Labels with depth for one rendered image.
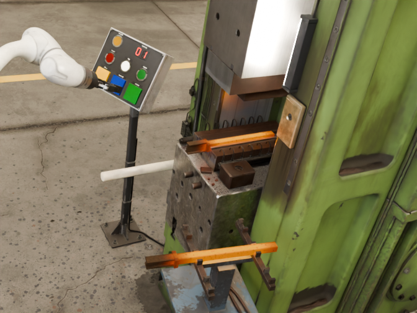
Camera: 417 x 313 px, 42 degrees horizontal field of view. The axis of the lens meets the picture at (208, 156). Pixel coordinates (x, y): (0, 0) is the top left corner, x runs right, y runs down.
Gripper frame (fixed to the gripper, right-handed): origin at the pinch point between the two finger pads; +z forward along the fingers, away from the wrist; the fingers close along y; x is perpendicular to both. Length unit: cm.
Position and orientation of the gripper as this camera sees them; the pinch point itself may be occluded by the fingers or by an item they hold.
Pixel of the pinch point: (115, 88)
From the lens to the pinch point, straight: 235.5
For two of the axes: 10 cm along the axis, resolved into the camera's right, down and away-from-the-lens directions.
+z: 4.4, 0.8, 8.9
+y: 7.9, 4.5, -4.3
